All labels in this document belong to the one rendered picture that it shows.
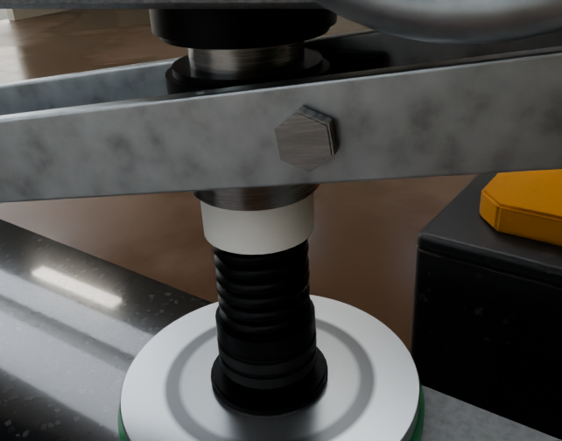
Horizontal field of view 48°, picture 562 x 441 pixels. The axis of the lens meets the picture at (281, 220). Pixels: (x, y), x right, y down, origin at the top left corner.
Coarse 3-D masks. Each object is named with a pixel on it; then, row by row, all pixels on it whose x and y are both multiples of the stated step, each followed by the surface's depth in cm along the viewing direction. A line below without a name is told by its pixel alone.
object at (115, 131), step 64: (448, 64) 26; (512, 64) 25; (0, 128) 34; (64, 128) 33; (128, 128) 32; (192, 128) 31; (256, 128) 30; (320, 128) 28; (384, 128) 28; (448, 128) 27; (512, 128) 26; (0, 192) 37; (64, 192) 35; (128, 192) 34
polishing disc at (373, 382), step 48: (192, 336) 50; (336, 336) 49; (384, 336) 48; (144, 384) 45; (192, 384) 45; (336, 384) 44; (384, 384) 44; (144, 432) 41; (192, 432) 40; (240, 432) 40; (288, 432) 40; (336, 432) 40; (384, 432) 40
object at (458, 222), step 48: (480, 192) 93; (432, 240) 82; (480, 240) 80; (528, 240) 80; (432, 288) 84; (480, 288) 80; (528, 288) 76; (432, 336) 88; (480, 336) 83; (528, 336) 79; (432, 384) 91; (480, 384) 86; (528, 384) 83
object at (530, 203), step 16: (496, 176) 88; (512, 176) 88; (528, 176) 87; (544, 176) 87; (560, 176) 87; (496, 192) 83; (512, 192) 83; (528, 192) 83; (544, 192) 82; (560, 192) 82; (480, 208) 85; (496, 208) 81; (512, 208) 79; (528, 208) 79; (544, 208) 78; (560, 208) 78; (496, 224) 81; (512, 224) 80; (528, 224) 79; (544, 224) 77; (560, 224) 76; (544, 240) 78; (560, 240) 77
